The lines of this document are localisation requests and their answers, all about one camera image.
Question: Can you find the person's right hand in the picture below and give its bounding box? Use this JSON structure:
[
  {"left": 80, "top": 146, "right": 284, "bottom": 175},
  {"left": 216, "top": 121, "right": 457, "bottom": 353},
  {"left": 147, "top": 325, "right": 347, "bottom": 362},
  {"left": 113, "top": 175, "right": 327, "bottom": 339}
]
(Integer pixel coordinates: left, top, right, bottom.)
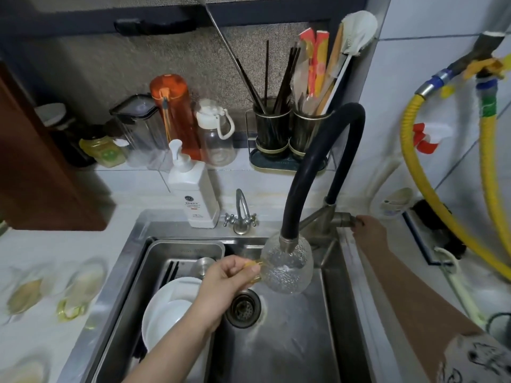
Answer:
[{"left": 352, "top": 214, "right": 390, "bottom": 256}]

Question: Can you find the person's left hand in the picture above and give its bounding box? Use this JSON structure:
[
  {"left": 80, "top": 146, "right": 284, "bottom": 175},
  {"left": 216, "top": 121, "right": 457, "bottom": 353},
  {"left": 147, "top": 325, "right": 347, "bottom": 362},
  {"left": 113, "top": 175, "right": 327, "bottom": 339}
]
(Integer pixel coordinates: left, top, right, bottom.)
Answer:
[{"left": 195, "top": 255, "right": 263, "bottom": 332}]

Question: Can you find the clear glass cup amber handle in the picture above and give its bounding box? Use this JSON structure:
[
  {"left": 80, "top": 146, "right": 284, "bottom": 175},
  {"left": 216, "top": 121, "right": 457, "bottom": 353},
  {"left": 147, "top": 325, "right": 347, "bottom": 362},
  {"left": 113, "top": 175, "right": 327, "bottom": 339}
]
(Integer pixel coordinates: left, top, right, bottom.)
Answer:
[{"left": 244, "top": 233, "right": 314, "bottom": 296}]

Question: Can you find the black hose kitchen faucet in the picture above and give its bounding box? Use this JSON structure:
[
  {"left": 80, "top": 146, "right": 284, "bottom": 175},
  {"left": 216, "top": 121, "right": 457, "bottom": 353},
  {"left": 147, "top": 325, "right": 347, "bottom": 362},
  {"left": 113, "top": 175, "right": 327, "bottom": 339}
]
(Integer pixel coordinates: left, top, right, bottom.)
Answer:
[{"left": 279, "top": 102, "right": 366, "bottom": 269}]

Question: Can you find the person's right forearm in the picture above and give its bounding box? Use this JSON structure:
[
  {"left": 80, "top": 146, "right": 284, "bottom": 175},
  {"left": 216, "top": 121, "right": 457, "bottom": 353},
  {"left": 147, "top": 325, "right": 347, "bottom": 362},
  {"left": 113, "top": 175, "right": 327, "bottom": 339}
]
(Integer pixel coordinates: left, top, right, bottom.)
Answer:
[{"left": 360, "top": 241, "right": 481, "bottom": 383}]

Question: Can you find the person's left forearm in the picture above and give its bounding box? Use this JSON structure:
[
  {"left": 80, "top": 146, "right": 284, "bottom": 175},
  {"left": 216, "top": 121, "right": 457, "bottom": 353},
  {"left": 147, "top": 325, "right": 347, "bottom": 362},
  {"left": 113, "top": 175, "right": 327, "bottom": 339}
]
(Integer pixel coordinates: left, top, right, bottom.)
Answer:
[{"left": 123, "top": 311, "right": 216, "bottom": 383}]

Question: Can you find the sink drain strainer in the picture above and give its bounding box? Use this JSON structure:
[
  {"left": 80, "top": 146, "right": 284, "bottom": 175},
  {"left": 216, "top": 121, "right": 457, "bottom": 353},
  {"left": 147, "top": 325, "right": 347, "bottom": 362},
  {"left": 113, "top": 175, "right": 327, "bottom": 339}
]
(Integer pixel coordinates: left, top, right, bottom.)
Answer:
[{"left": 225, "top": 289, "right": 262, "bottom": 329}]

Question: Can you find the small steel cup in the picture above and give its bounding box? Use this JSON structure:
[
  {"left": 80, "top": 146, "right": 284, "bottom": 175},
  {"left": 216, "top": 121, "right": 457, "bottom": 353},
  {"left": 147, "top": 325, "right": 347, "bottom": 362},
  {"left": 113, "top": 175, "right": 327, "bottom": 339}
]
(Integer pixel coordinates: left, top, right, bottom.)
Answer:
[{"left": 189, "top": 257, "right": 216, "bottom": 280}]

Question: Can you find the white spray bottle red trigger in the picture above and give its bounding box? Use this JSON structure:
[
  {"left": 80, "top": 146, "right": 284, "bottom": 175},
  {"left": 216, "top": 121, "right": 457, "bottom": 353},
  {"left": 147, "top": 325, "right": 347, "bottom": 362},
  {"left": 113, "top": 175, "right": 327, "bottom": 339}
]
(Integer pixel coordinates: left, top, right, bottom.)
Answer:
[{"left": 368, "top": 122, "right": 454, "bottom": 220}]

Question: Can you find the small chrome tap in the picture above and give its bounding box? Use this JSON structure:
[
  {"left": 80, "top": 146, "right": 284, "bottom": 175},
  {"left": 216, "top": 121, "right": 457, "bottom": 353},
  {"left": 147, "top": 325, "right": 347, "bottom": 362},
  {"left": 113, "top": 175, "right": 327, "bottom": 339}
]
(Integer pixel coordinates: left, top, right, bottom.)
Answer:
[{"left": 223, "top": 189, "right": 258, "bottom": 236}]

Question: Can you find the blue rimmed tray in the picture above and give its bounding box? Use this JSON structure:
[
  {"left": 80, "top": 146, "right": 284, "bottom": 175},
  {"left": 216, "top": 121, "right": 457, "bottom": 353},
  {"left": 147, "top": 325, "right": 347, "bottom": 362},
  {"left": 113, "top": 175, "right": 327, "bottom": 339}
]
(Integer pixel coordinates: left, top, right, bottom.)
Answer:
[{"left": 402, "top": 211, "right": 444, "bottom": 267}]

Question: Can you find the black scrubber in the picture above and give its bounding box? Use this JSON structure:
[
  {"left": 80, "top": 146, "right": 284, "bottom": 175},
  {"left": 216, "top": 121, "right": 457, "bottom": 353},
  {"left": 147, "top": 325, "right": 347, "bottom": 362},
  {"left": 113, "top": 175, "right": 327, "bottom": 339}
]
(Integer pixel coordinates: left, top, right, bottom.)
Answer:
[{"left": 411, "top": 199, "right": 467, "bottom": 260}]

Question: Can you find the black chopsticks pair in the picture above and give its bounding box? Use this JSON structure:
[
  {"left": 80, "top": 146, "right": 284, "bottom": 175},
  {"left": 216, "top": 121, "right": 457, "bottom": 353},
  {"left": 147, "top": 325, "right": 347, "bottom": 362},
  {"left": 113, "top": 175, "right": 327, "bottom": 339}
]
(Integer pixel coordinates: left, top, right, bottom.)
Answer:
[{"left": 159, "top": 261, "right": 180, "bottom": 284}]

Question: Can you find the stainless steel sink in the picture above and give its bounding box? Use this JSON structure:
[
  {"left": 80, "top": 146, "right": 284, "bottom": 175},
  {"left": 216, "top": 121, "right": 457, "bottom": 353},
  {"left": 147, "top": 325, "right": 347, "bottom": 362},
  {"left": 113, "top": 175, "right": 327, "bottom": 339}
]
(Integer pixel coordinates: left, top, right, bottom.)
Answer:
[{"left": 60, "top": 208, "right": 378, "bottom": 383}]

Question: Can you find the white pump soap bottle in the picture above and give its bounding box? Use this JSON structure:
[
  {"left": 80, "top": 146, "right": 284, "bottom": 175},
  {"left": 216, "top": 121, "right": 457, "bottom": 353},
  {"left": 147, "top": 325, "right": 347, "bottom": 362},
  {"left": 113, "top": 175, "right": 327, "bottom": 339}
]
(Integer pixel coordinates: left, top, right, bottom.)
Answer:
[{"left": 167, "top": 139, "right": 220, "bottom": 229}]

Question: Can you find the small white plate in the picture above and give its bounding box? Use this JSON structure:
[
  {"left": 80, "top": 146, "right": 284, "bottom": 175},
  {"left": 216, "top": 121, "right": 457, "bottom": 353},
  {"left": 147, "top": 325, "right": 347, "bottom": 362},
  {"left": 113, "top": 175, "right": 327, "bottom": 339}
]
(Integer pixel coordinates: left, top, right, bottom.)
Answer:
[{"left": 149, "top": 300, "right": 200, "bottom": 363}]

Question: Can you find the large white plate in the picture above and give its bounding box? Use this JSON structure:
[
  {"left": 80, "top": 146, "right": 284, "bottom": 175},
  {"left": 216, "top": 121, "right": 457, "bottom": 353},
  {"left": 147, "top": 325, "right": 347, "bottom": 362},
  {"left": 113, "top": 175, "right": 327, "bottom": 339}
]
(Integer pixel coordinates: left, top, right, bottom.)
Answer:
[{"left": 141, "top": 277, "right": 205, "bottom": 353}]

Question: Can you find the utensil holder tray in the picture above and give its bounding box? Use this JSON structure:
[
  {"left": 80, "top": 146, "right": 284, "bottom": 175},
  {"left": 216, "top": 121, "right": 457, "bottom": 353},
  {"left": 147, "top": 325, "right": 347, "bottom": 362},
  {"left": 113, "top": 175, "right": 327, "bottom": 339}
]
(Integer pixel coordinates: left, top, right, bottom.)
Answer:
[{"left": 245, "top": 109, "right": 334, "bottom": 173}]

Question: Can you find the black gold utensil cup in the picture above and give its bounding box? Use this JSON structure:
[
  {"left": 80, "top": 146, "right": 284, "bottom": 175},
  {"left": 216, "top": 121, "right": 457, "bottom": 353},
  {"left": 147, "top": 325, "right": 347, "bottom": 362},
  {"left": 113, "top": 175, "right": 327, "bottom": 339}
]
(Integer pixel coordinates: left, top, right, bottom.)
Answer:
[
  {"left": 290, "top": 107, "right": 333, "bottom": 159},
  {"left": 253, "top": 99, "right": 292, "bottom": 157}
]

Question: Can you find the steel wash basin insert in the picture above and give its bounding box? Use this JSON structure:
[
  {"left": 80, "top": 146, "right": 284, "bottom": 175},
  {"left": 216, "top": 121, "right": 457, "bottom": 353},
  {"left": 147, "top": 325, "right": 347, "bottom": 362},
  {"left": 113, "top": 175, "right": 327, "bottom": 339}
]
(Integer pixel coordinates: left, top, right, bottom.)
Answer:
[{"left": 91, "top": 239, "right": 226, "bottom": 383}]

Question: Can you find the clear bottle white lid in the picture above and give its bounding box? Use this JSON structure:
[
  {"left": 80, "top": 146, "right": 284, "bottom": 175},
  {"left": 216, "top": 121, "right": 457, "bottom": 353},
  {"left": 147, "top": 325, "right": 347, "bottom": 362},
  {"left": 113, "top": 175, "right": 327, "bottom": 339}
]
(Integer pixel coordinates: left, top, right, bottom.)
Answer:
[{"left": 194, "top": 99, "right": 237, "bottom": 168}]

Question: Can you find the bunch of black chopsticks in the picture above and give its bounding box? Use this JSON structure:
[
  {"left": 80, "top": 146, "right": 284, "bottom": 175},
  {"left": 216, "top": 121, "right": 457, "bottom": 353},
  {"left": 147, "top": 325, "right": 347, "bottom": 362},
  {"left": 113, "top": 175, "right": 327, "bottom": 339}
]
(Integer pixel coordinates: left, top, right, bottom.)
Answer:
[{"left": 263, "top": 40, "right": 302, "bottom": 115}]

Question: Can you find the wooden spatula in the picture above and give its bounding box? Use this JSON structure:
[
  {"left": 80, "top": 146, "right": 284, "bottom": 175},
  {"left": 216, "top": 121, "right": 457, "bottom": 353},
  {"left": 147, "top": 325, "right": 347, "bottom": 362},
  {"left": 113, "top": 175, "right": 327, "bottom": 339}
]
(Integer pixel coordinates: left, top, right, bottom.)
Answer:
[{"left": 315, "top": 23, "right": 345, "bottom": 115}]

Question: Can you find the orange wrapped chopsticks packet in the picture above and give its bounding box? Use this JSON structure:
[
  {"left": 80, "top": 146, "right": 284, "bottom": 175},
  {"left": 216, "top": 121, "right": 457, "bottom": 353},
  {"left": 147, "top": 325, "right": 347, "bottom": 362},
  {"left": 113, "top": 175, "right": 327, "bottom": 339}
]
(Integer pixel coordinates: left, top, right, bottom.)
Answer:
[{"left": 299, "top": 28, "right": 330, "bottom": 98}]

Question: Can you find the orange water bottle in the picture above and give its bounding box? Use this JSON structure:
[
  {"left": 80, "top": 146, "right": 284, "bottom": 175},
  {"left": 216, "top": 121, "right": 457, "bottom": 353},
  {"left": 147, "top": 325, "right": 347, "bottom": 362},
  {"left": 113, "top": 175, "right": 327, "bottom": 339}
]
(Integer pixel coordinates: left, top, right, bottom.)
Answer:
[{"left": 149, "top": 73, "right": 201, "bottom": 161}]

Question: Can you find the dark round pot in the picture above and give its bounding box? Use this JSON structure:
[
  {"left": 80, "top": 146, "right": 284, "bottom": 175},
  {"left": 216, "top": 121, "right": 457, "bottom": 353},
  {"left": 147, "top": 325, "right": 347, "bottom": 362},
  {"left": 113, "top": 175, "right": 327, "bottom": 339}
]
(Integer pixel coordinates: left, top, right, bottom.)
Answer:
[{"left": 485, "top": 313, "right": 511, "bottom": 349}]

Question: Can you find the clear container black lid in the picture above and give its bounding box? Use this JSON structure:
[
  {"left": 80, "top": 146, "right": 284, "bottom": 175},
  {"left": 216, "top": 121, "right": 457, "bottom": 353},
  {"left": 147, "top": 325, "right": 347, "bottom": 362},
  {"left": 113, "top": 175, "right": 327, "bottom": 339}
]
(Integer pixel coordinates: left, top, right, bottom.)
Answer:
[{"left": 109, "top": 93, "right": 169, "bottom": 170}]

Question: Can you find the white printed sleeve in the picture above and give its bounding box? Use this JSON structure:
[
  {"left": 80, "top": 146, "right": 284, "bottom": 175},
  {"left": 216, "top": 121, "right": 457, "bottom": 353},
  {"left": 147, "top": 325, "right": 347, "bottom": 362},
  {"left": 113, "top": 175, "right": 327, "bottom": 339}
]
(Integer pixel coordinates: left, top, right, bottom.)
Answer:
[{"left": 436, "top": 333, "right": 511, "bottom": 383}]

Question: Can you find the yellow jar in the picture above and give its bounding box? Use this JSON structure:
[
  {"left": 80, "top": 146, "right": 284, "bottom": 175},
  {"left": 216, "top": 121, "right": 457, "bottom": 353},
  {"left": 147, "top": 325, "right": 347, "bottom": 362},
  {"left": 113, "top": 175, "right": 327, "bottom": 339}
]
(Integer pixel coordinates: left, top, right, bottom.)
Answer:
[{"left": 79, "top": 135, "right": 127, "bottom": 169}]

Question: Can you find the white dish brush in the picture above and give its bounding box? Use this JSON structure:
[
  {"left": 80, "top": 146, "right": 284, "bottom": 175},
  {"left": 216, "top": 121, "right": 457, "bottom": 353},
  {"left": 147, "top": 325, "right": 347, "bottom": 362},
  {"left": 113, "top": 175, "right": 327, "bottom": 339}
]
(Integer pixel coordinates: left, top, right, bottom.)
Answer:
[{"left": 319, "top": 10, "right": 378, "bottom": 116}]

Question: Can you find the pipe valve fitting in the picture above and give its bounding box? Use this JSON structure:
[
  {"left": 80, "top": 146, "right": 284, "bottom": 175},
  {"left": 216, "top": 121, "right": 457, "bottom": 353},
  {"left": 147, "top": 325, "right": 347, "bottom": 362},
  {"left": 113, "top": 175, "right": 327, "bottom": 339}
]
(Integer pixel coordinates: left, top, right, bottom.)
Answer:
[{"left": 414, "top": 31, "right": 511, "bottom": 101}]

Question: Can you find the dark jar white lid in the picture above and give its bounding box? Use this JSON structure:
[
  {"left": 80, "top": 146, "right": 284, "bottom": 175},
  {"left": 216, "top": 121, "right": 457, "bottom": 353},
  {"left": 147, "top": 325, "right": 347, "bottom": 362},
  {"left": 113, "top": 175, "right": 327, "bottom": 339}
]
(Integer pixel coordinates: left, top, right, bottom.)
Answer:
[{"left": 35, "top": 102, "right": 96, "bottom": 169}]

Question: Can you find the brown wooden cabinet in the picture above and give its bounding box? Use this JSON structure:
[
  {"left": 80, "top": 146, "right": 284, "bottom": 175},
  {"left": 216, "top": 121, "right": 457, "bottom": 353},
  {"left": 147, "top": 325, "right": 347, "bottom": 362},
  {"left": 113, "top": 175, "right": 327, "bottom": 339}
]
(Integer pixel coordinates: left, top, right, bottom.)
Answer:
[{"left": 0, "top": 61, "right": 109, "bottom": 232}]

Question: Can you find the long yellow corrugated hose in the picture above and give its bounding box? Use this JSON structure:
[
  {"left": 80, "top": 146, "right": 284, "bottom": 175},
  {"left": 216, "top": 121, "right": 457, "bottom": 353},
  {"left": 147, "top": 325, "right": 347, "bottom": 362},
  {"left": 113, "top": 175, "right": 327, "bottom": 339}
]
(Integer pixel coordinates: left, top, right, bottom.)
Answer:
[{"left": 400, "top": 93, "right": 511, "bottom": 282}]

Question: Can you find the white plastic hose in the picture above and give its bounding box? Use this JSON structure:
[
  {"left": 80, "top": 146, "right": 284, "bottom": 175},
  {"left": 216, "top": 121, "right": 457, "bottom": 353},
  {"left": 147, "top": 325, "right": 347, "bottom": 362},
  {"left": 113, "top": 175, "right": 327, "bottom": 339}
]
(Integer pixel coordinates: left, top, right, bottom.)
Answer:
[{"left": 434, "top": 247, "right": 488, "bottom": 328}]

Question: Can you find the yellow hose green tape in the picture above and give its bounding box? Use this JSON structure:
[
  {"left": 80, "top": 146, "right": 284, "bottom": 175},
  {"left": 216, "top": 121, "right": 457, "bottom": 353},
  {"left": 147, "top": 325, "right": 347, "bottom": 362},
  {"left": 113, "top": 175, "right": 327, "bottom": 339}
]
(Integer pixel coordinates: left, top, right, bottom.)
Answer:
[{"left": 477, "top": 77, "right": 511, "bottom": 257}]

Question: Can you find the glass cup yellow handle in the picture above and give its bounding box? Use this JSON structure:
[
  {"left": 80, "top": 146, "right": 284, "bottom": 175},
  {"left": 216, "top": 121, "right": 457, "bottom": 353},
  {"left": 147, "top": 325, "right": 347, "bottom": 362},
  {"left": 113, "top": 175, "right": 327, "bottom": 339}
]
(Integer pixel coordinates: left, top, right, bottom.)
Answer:
[
  {"left": 0, "top": 355, "right": 49, "bottom": 383},
  {"left": 5, "top": 269, "right": 54, "bottom": 316},
  {"left": 55, "top": 258, "right": 109, "bottom": 323}
]

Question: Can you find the steel ladle handle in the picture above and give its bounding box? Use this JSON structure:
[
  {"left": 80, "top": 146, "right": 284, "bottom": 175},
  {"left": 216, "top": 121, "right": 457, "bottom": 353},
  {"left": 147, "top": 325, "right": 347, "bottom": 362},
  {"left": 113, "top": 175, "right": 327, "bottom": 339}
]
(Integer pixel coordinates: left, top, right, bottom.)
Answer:
[{"left": 191, "top": 0, "right": 267, "bottom": 115}]

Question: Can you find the black window handle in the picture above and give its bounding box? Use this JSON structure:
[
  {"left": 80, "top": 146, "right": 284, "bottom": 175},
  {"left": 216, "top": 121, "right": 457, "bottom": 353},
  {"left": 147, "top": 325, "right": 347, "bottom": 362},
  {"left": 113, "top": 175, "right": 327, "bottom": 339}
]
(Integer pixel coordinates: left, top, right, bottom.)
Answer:
[{"left": 113, "top": 17, "right": 197, "bottom": 37}]

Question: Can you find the dark window frame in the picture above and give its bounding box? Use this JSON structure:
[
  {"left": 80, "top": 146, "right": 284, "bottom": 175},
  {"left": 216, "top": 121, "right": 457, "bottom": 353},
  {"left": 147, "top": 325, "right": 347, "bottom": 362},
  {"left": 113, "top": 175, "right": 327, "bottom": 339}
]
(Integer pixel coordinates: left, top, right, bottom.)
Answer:
[{"left": 0, "top": 0, "right": 370, "bottom": 40}]

